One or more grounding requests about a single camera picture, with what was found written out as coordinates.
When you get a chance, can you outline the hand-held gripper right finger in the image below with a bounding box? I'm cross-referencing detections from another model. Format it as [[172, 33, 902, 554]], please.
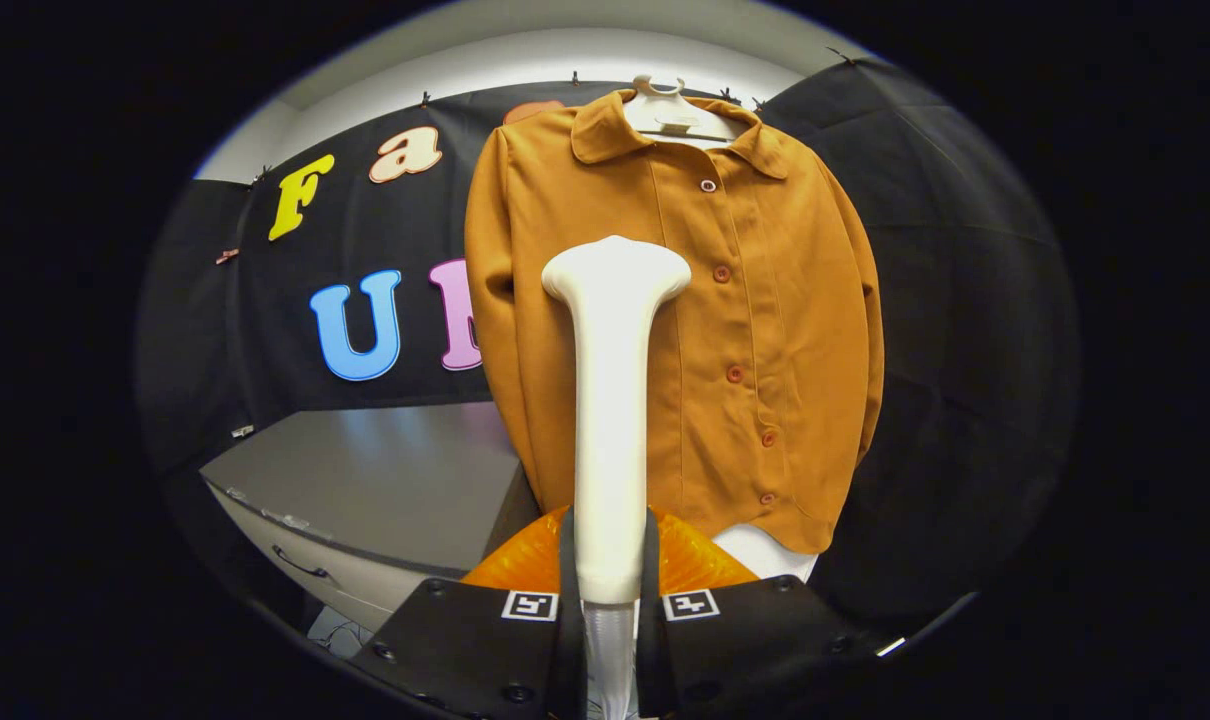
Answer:
[[635, 507, 891, 720]]

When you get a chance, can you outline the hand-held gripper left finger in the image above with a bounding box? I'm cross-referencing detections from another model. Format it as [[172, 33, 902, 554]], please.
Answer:
[[350, 505, 588, 720]]

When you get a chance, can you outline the translucent steamer hose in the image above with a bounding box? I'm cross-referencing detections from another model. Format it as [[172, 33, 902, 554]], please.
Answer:
[[583, 600, 638, 720]]

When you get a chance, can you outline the orange button-up shirt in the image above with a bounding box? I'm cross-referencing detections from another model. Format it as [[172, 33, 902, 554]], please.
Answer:
[[463, 88, 886, 556]]

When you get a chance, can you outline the grey drawer cabinet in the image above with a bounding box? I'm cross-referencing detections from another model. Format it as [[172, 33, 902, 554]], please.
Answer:
[[198, 400, 541, 633]]

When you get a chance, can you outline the thin dark cable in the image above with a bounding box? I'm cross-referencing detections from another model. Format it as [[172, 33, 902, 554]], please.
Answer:
[[310, 605, 376, 656]]

